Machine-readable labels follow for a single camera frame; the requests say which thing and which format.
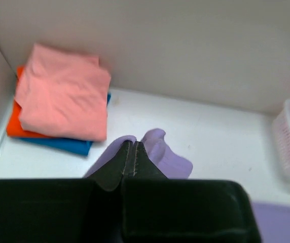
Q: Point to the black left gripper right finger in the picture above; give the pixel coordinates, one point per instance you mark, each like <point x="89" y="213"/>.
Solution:
<point x="158" y="209"/>

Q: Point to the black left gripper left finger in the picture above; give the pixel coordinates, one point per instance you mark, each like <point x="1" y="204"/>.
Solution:
<point x="63" y="210"/>

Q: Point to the purple t-shirt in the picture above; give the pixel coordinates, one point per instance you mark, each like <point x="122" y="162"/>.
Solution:
<point x="273" y="220"/>

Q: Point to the orange folded t-shirt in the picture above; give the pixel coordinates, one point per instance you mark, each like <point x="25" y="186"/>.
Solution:
<point x="14" y="128"/>

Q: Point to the blue folded t-shirt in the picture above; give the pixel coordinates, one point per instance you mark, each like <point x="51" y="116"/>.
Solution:
<point x="79" y="147"/>

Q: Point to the salmon pink folded t-shirt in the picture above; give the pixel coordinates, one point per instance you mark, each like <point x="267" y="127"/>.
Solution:
<point x="63" y="94"/>

